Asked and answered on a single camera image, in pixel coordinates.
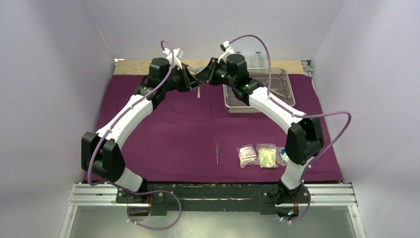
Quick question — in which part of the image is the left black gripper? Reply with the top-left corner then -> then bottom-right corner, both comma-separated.
162,64 -> 201,93

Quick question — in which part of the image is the clear plastic compartment box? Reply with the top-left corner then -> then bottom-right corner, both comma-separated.
236,51 -> 268,68

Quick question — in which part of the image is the metal wire mesh tray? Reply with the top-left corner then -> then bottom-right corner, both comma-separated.
223,67 -> 297,114

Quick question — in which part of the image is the purple cloth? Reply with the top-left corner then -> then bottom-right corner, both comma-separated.
94,74 -> 343,182

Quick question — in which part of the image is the pink white gauze packet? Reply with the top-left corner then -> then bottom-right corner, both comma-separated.
237,144 -> 259,168

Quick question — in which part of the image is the green white gauze packet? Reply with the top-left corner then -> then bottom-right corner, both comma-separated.
257,143 -> 278,168

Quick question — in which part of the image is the blue white gauze packet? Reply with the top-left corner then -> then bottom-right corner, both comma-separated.
276,147 -> 289,166

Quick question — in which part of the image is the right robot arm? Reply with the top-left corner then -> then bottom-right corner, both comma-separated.
196,54 -> 324,202

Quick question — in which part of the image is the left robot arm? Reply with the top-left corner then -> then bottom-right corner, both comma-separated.
81,55 -> 200,203

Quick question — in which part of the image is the orange handled adjustable wrench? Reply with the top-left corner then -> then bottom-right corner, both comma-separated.
182,63 -> 204,74

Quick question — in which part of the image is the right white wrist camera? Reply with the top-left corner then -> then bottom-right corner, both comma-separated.
217,41 -> 235,63

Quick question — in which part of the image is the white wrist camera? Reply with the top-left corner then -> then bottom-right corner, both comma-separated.
162,48 -> 184,69
217,41 -> 235,63

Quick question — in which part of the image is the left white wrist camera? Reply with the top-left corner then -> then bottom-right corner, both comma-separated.
162,48 -> 184,69

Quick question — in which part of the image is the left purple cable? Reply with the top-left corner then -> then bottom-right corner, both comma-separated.
87,40 -> 182,231

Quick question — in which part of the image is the purple cable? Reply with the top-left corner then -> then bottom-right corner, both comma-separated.
228,34 -> 352,224
87,40 -> 182,231

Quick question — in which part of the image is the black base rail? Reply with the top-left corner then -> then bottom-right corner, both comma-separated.
116,182 -> 329,219

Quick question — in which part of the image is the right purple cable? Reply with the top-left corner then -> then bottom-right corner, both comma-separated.
228,34 -> 352,224

